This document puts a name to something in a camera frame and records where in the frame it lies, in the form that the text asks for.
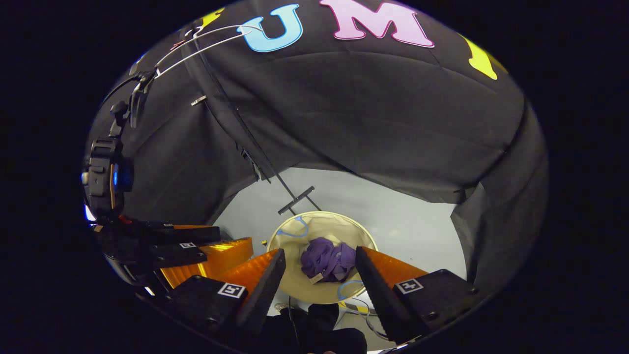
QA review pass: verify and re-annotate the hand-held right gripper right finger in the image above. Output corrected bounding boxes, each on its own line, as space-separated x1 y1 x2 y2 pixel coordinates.
355 246 480 345

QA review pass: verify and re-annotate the person's dark clothing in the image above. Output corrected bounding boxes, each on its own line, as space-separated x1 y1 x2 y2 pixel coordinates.
256 303 368 354

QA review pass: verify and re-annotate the purple corduroy shirt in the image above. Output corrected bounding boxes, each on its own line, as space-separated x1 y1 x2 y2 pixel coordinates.
300 237 357 285

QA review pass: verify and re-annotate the black backdrop cloth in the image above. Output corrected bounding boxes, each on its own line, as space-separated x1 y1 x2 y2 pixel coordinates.
84 0 550 295

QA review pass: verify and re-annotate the black clothes rack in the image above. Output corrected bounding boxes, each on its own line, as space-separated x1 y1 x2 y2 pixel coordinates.
192 34 322 216

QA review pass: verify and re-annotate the floor cable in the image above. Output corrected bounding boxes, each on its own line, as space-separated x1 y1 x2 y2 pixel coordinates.
338 295 390 341

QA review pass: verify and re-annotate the yellow round laundry hamper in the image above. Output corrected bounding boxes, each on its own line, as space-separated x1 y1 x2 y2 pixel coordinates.
268 211 379 305

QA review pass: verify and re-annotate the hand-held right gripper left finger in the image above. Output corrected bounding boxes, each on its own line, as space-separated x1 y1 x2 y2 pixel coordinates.
167 248 286 345

